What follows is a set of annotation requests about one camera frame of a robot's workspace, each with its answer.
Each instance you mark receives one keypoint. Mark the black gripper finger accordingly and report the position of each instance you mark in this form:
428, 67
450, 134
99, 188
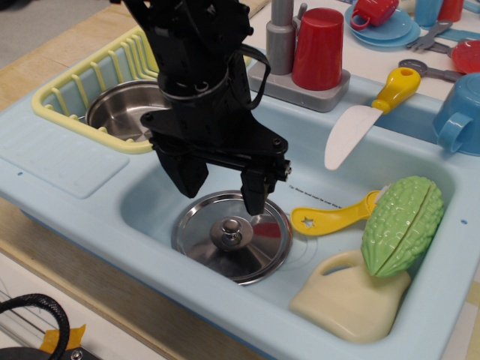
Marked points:
187, 173
256, 186

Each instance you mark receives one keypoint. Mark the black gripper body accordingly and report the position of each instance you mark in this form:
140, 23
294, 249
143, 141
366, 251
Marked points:
219, 129

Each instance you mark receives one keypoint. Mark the round steel pot lid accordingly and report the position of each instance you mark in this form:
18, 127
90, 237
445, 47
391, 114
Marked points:
218, 233

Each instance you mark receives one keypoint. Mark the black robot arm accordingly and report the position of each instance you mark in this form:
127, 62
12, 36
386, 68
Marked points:
199, 48

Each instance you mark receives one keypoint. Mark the steel pot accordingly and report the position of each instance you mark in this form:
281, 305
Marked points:
119, 109

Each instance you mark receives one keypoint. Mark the yellow toy dish brush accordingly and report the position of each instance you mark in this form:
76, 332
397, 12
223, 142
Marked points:
320, 222

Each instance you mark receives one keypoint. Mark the grey toy faucet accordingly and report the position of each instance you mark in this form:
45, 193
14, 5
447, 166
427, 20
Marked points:
282, 32

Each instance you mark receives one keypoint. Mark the red plastic cup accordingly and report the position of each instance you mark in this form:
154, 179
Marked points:
318, 57

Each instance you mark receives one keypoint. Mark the yellow plastic dish rack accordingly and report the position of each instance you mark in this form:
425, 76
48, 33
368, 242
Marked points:
67, 97

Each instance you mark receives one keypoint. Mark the cream toy detergent bottle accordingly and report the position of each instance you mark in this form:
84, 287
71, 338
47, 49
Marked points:
341, 297

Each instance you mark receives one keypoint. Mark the green toy bitter gourd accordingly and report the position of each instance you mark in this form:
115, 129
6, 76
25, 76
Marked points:
402, 225

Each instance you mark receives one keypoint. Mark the red plastic mug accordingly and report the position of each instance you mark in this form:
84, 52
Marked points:
372, 13

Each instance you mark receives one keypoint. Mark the stacked blue plastic plates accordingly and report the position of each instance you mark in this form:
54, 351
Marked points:
398, 31

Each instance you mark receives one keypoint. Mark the grey toy spoon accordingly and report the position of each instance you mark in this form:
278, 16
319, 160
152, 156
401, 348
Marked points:
425, 71

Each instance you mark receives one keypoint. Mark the blue plastic mug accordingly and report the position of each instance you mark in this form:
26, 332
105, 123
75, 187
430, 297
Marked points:
456, 125

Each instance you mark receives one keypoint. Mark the yellow tape piece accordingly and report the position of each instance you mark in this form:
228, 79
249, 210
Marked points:
52, 338

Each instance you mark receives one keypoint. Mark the grey toy fork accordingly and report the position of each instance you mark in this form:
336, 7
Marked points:
427, 42

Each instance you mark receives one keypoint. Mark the blue plastic cup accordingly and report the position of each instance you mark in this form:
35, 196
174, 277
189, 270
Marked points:
426, 12

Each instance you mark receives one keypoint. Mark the red cup top right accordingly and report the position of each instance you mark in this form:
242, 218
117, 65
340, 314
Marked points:
451, 10

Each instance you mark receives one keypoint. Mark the toy knife yellow handle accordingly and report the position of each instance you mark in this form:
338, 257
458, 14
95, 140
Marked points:
401, 84

